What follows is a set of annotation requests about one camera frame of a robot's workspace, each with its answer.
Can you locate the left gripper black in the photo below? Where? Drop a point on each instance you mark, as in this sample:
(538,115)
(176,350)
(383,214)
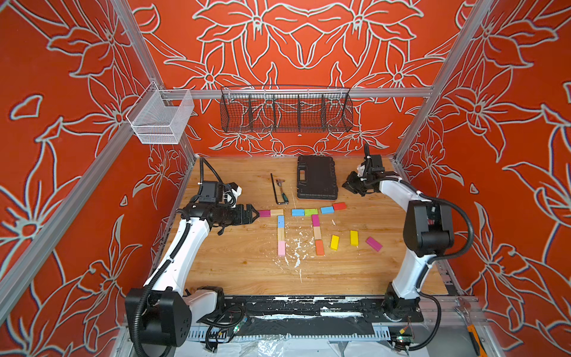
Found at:
(248,219)

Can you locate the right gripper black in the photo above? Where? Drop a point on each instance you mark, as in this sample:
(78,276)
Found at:
(354,184)

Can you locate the red block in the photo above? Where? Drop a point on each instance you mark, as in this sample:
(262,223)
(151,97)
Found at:
(339,206)

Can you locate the black plastic tool case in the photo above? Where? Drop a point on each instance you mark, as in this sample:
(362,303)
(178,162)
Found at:
(316,178)

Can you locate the pink block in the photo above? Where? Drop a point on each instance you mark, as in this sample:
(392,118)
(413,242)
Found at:
(281,248)

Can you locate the green block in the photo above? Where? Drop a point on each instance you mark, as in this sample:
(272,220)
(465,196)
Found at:
(311,212)

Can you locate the yellow block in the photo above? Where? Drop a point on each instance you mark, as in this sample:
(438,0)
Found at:
(334,243)
(354,238)

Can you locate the orange block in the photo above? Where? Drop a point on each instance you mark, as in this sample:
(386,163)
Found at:
(319,247)

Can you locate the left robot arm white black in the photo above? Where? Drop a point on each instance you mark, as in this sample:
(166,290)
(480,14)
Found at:
(161,312)

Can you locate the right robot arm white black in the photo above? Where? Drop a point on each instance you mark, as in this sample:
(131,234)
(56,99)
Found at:
(427,234)

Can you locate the black hex key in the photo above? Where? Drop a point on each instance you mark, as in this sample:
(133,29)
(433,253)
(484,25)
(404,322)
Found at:
(275,190)

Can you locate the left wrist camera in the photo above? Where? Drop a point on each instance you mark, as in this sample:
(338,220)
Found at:
(231,193)

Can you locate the green handled ratchet wrench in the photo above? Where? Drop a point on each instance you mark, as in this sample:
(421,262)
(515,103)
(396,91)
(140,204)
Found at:
(283,191)

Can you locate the black wire basket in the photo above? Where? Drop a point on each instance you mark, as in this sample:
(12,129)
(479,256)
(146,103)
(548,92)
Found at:
(272,109)

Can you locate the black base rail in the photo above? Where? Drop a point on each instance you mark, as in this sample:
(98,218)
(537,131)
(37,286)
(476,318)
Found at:
(368,307)

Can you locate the white wire basket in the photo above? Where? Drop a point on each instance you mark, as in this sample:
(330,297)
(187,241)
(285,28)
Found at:
(160,116)

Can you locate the orange handled tool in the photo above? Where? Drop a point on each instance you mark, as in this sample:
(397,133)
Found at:
(476,342)

